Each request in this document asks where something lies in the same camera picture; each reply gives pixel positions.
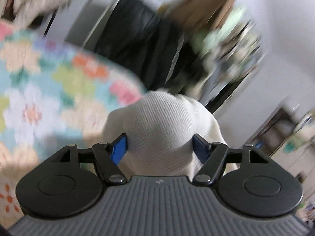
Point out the white knit sweater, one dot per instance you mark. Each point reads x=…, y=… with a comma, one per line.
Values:
x=159, y=129

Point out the floral patterned bed quilt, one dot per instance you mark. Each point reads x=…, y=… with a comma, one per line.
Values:
x=50, y=93

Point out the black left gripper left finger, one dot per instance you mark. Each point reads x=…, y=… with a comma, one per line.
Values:
x=104, y=156

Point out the green patterned hanging clothes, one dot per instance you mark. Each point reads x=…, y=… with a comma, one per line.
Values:
x=226, y=54

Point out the brown hanging garment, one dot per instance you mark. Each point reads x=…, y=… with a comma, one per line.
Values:
x=197, y=15

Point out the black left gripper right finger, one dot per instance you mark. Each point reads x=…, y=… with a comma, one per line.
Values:
x=215, y=157

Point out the black hanging jacket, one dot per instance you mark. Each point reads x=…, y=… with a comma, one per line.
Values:
x=152, y=47

